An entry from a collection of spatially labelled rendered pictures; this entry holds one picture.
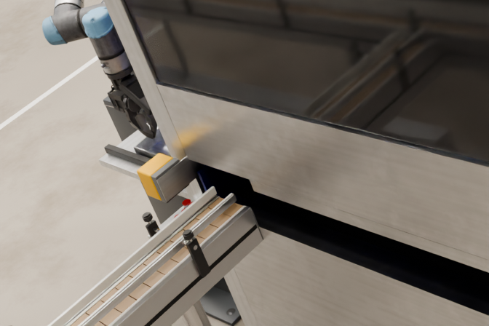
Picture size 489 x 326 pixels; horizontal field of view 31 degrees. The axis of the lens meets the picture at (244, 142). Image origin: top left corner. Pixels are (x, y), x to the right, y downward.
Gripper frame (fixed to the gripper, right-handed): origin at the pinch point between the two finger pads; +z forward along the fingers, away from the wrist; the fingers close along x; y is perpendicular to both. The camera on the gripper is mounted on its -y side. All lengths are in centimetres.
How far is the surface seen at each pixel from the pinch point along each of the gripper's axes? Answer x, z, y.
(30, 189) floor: -24, 91, 181
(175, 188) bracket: 18.5, -6.0, -33.8
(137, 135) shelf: -1.1, 3.6, 10.8
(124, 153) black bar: 7.9, 1.6, 4.0
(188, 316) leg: 34, 13, -45
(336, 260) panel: 12, 5, -72
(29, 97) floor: -79, 90, 269
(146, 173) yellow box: 21.3, -11.2, -30.0
